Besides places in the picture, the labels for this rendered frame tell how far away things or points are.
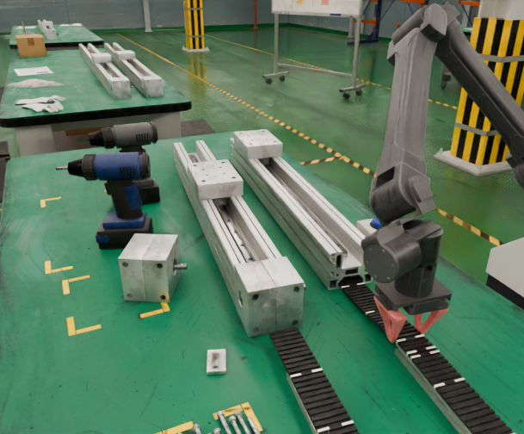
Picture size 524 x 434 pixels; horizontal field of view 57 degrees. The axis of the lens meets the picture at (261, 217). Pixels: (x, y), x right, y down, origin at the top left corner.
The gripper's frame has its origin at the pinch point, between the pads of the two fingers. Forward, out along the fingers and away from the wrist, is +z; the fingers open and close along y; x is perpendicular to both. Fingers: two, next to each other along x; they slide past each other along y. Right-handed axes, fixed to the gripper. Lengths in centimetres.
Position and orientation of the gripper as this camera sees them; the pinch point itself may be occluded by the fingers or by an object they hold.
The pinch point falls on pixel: (405, 333)
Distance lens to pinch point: 84.9
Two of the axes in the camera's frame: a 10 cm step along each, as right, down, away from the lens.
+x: 2.9, 4.2, -8.6
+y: -9.6, 1.3, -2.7
